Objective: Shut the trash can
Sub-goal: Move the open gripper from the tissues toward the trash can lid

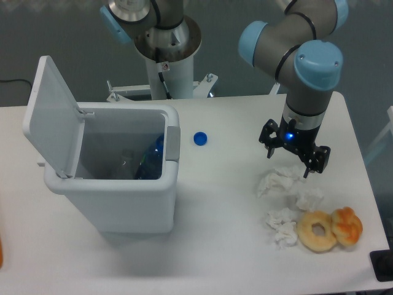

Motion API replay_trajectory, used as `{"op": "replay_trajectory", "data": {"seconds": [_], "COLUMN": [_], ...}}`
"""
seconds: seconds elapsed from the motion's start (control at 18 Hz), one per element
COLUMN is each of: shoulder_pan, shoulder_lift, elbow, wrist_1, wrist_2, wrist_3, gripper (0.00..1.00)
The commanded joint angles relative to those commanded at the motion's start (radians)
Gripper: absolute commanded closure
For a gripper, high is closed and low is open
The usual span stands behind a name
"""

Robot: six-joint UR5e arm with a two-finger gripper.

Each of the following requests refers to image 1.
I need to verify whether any crumpled white tissue upper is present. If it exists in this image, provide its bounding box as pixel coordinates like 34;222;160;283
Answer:
256;166;303;198

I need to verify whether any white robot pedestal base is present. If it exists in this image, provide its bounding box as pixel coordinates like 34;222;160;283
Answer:
106;15;219;102

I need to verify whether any black device corner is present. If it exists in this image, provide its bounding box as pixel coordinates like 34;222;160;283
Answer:
370;250;392;282

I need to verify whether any white frame right edge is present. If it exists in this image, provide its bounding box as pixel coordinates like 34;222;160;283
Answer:
364;106;392;166

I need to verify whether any orange object left edge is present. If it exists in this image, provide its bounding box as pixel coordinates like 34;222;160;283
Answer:
0;239;4;268

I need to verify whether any blue bottle cap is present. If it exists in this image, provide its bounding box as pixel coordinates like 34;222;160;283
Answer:
193;132;208;146

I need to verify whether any white trash can body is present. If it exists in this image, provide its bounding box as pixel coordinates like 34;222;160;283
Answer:
44;103;181;234

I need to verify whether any crumpled white tissue lower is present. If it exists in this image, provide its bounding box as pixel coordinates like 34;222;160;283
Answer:
265;208;298;250

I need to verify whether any white trash can lid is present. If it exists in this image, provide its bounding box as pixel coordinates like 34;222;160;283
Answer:
22;56;95;178

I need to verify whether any orange glazed bun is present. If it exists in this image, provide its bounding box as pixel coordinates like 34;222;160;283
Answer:
331;206;363;246

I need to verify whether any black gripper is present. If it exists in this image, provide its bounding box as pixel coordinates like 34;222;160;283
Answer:
259;119;331;178

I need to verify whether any blue plastic bottle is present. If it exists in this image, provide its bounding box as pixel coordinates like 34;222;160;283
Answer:
134;134;165;180

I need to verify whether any plain ring donut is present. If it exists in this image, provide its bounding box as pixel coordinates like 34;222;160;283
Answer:
297;211;337;253

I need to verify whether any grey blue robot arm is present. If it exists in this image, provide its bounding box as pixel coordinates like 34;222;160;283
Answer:
100;1;349;173

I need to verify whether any crumpled white tissue middle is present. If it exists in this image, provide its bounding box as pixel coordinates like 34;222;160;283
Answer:
289;189;324;212

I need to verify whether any crumpled white tissue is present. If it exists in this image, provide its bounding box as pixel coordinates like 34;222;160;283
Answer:
289;189;324;212
265;208;298;250
256;166;303;198

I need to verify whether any black floor cable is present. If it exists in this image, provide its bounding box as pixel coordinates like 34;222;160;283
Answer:
0;79;33;89

